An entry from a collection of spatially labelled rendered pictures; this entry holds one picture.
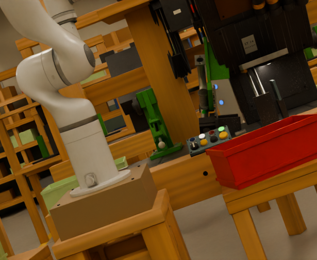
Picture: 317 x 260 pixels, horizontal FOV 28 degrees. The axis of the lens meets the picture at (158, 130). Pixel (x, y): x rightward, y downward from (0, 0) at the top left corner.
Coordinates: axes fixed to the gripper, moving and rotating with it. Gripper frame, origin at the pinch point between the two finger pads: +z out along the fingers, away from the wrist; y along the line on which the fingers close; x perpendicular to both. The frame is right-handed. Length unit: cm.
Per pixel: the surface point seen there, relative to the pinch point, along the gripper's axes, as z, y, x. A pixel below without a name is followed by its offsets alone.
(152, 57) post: 1, -65, 18
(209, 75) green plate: 16.6, -27.9, 37.9
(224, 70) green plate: 17, -29, 44
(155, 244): 54, 38, 8
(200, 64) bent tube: 12, -35, 36
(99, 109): 9, -719, -126
